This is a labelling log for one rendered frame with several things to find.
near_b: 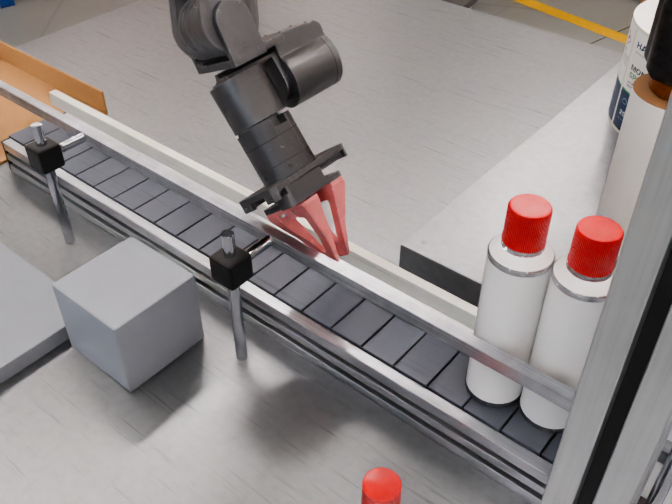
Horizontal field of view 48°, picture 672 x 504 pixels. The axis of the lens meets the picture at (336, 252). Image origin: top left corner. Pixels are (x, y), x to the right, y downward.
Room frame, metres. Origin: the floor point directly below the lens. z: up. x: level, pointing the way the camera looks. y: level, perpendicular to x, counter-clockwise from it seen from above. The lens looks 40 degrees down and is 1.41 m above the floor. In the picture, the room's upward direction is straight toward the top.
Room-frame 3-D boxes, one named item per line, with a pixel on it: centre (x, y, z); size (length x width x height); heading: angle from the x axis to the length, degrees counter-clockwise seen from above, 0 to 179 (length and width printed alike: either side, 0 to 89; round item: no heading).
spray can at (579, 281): (0.42, -0.19, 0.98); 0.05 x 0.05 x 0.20
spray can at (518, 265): (0.45, -0.14, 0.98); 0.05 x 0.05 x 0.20
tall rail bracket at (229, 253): (0.55, 0.08, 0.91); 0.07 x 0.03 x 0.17; 140
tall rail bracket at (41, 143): (0.74, 0.32, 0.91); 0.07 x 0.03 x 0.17; 140
